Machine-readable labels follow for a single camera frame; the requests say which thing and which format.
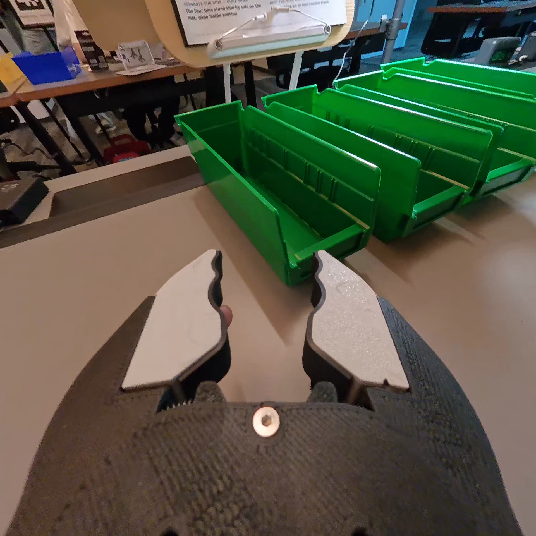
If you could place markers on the yellow plastic bin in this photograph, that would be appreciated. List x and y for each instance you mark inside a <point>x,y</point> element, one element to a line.
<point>9,73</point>

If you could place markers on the brown wooden table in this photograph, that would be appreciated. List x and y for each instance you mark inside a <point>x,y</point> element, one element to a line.
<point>125,79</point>

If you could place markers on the green plastic bin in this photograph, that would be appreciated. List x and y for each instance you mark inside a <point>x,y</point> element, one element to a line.
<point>511,171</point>
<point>234,197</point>
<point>481,73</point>
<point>398,192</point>

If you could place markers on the clear page holder bar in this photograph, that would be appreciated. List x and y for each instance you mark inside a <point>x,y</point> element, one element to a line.
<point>268,42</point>

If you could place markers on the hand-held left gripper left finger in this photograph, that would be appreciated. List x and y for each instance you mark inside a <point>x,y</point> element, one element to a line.
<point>180,335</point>

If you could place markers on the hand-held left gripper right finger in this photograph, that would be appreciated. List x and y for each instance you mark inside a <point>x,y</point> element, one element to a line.
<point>356,335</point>

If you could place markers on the black and white marker poster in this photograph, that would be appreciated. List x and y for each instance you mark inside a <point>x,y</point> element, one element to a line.
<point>31,10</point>

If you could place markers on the white board stand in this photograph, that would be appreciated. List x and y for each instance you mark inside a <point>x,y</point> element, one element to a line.
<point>227,83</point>

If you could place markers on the brown office desk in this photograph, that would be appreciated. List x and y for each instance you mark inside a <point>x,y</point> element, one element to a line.
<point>460,7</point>

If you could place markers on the grey device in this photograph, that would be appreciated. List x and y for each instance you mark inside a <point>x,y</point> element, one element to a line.
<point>498,50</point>

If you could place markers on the grey metal pole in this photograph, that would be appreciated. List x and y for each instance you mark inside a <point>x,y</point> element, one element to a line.
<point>393,33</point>

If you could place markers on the black box device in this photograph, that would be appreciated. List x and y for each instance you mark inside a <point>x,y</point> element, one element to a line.
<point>21,201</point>

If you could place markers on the blue plastic bin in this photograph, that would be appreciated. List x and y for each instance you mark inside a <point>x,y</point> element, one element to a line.
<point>46,69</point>

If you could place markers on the black printed card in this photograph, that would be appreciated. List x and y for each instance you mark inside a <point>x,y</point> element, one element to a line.
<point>90,50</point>

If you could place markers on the person's left hand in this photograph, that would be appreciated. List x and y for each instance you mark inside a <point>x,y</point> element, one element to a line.
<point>226,315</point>

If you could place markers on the red bag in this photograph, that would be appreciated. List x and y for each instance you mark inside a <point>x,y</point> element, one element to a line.
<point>125,150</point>

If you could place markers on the clear acrylic sign holder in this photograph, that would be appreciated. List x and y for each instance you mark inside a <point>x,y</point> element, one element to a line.
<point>133,54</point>

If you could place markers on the white instruction sheet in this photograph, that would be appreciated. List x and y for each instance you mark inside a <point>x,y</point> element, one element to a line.
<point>293,12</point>

